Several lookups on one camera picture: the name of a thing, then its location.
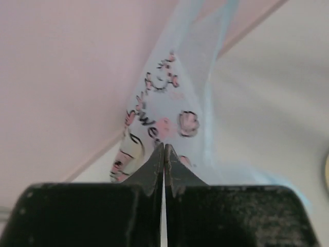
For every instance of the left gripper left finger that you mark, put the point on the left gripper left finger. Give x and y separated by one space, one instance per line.
91 214

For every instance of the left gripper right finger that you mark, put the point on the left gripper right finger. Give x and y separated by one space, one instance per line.
199 214

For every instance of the light blue printed plastic bag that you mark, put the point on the light blue printed plastic bag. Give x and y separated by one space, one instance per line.
172 102

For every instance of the cream ceramic plate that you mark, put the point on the cream ceramic plate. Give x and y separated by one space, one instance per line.
325 172

